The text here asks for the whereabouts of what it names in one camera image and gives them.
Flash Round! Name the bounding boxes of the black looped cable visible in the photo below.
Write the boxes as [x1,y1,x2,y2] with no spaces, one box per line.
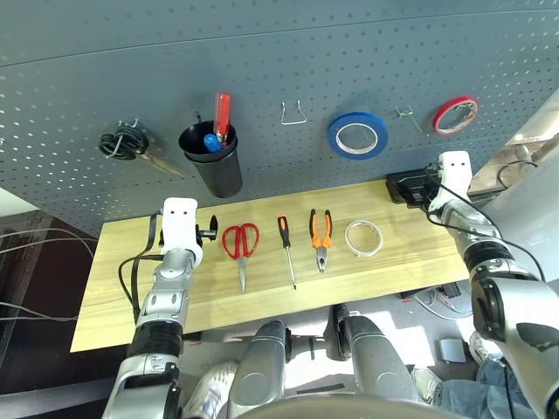
[497,160,539,189]

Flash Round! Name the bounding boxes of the grey left robot leg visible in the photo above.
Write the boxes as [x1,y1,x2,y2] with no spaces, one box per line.
[226,320,292,414]

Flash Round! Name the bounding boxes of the white floor cables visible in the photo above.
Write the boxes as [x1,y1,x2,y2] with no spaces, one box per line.
[414,287,475,318]

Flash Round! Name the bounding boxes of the black tool case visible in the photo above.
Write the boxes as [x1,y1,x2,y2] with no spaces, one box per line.
[385,168,431,210]

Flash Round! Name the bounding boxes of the orange black screwdriver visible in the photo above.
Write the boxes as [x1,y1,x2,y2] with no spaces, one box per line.
[276,214,299,291]

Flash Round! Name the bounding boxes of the grey pegboard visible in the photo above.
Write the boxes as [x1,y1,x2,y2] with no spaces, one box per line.
[0,0,559,239]

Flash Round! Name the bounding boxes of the white tape roll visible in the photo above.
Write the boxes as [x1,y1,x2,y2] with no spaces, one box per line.
[344,220,384,258]

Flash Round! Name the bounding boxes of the metal wire pliers hook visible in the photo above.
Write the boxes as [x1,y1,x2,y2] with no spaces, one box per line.
[279,100,307,127]

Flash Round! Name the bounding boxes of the small grey box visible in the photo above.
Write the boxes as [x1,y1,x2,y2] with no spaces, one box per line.
[438,338,467,363]

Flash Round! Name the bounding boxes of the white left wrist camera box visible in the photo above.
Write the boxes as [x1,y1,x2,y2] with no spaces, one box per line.
[162,196,204,265]

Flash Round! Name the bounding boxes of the metal tape hook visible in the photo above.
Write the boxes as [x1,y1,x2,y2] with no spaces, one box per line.
[396,106,424,134]

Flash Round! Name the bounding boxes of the blue jeans leg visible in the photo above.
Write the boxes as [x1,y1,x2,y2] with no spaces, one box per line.
[436,360,538,419]

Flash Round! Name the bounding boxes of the red handled scissors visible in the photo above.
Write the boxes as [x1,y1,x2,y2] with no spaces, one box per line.
[221,223,261,294]

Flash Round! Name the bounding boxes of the thin grey cable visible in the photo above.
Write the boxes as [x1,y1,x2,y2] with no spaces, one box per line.
[0,300,79,324]
[0,226,100,257]

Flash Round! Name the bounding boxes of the grey right robot leg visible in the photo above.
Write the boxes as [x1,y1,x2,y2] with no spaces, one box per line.
[334,305,423,402]

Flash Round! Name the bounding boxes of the grey robot leg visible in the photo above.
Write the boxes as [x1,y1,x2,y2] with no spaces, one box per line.
[334,305,423,402]
[226,320,292,414]

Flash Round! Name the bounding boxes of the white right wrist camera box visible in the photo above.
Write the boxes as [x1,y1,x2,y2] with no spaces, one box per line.
[438,150,473,206]

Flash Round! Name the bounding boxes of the red handled screwdriver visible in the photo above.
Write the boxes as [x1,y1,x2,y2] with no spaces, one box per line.
[212,92,233,148]

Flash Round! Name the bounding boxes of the red tape roll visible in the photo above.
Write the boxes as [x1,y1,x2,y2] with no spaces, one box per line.
[431,95,480,136]

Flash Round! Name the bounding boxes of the blue tape roll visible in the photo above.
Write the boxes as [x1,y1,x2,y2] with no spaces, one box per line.
[327,112,390,161]

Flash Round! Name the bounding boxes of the black handled scissors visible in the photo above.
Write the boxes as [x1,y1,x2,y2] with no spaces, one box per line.
[98,118,184,179]

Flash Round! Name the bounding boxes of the black plastic cup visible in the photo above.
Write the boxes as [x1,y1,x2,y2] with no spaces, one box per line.
[177,121,244,199]

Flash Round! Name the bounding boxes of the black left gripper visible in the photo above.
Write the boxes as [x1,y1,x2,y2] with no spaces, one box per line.
[158,214,219,245]

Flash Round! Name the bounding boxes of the orange black pliers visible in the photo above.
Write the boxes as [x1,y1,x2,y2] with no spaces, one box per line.
[308,209,334,273]

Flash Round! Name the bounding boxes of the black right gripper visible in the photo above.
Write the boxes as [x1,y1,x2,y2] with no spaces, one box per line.
[420,165,440,203]

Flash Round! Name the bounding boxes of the white sneaker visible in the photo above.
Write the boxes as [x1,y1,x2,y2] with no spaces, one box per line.
[412,368,442,405]
[183,361,239,419]
[469,331,503,366]

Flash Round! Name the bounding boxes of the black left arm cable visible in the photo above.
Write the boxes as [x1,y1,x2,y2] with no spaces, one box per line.
[118,211,165,324]

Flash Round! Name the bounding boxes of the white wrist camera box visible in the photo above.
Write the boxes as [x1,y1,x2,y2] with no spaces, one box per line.
[438,150,473,206]
[162,196,204,265]

